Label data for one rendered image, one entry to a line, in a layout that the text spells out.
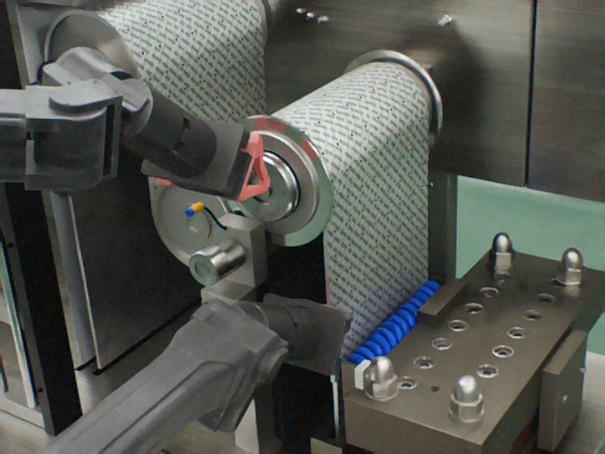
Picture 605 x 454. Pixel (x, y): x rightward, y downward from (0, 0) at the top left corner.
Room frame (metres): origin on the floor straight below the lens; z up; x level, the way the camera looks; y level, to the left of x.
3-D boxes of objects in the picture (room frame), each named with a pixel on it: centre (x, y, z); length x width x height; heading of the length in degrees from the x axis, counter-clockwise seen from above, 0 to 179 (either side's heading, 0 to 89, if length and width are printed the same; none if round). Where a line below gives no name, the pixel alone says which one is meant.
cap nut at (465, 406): (0.83, -0.16, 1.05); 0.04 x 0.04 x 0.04
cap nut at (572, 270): (1.10, -0.34, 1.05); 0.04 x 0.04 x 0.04
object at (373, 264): (1.02, -0.09, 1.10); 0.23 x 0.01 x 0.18; 145
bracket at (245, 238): (0.94, 0.08, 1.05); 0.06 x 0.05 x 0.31; 145
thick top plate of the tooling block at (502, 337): (0.99, -0.21, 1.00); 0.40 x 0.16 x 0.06; 145
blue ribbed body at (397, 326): (1.01, -0.11, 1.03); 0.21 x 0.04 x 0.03; 145
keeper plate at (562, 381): (0.95, -0.30, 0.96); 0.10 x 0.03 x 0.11; 145
